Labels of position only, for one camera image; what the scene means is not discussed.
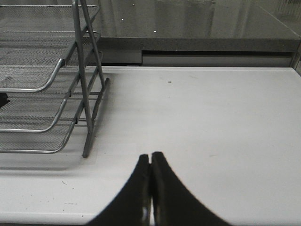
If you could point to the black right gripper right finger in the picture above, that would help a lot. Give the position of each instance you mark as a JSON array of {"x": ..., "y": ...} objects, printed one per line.
[{"x": 174, "y": 204}]

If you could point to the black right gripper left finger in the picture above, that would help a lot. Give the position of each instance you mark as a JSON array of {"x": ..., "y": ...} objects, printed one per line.
[{"x": 132, "y": 205}]

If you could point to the red emergency push button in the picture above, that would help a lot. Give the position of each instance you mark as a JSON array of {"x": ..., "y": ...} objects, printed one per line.
[{"x": 3, "y": 99}]

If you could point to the grey stone counter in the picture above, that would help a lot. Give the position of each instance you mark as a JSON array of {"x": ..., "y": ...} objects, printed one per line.
[{"x": 200, "y": 32}]

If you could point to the silver wire rack frame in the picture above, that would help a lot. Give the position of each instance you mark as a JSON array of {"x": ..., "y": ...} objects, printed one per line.
[{"x": 83, "y": 24}]

